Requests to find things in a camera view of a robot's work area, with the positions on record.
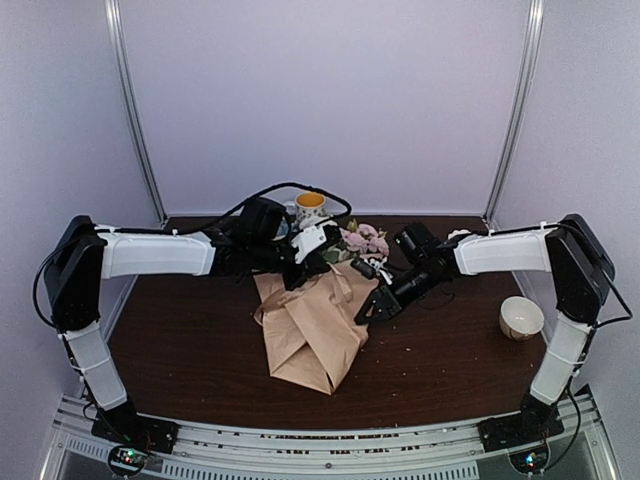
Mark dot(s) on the white round bowl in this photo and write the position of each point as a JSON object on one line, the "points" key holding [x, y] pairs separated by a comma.
{"points": [[520, 318]]}

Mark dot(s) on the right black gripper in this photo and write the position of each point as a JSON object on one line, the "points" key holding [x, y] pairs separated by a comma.
{"points": [[388, 299]]}

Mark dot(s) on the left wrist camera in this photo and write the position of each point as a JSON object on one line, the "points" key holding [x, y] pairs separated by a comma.
{"points": [[260, 219]]}

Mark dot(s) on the aluminium frame post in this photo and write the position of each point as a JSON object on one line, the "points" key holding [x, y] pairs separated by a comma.
{"points": [[118, 42], [526, 73]]}

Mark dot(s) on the right aluminium frame post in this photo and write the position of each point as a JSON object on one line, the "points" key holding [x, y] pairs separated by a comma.
{"points": [[526, 73]]}

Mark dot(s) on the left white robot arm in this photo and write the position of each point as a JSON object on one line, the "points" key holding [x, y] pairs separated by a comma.
{"points": [[89, 255]]}

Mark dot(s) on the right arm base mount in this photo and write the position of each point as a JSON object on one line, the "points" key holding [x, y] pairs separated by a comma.
{"points": [[534, 422]]}

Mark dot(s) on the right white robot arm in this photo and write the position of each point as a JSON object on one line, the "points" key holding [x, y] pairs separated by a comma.
{"points": [[580, 277]]}

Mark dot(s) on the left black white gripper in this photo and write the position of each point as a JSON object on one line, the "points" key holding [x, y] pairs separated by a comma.
{"points": [[310, 259]]}

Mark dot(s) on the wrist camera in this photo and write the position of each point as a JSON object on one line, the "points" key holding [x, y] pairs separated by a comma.
{"points": [[260, 219], [416, 242]]}

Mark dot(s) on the right circuit board with leds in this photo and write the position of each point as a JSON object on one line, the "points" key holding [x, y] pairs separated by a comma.
{"points": [[530, 462]]}

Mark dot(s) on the green and tan wrapping paper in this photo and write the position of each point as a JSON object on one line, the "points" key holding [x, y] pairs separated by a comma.
{"points": [[312, 343]]}

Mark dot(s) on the white scalloped dish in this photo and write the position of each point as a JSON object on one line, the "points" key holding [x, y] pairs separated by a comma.
{"points": [[458, 233]]}

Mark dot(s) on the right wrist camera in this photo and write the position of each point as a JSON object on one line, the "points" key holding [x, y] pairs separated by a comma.
{"points": [[416, 242]]}

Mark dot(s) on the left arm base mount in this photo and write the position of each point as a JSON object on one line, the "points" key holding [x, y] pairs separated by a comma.
{"points": [[124, 425]]}

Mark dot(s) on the left circuit board with leds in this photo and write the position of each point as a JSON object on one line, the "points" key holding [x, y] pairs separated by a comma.
{"points": [[126, 460]]}

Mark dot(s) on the white mug with orange inside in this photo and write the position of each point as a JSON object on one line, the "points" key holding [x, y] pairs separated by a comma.
{"points": [[307, 209]]}

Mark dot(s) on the beige ribbon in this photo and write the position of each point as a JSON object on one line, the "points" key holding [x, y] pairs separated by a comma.
{"points": [[341, 292]]}

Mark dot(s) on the front aluminium rail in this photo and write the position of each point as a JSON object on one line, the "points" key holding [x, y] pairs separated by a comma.
{"points": [[450, 450]]}

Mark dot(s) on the left aluminium frame post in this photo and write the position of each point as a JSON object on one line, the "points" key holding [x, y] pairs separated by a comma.
{"points": [[118, 42]]}

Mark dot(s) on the circuit board with leds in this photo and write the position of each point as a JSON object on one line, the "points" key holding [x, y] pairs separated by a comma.
{"points": [[530, 462], [126, 460]]}

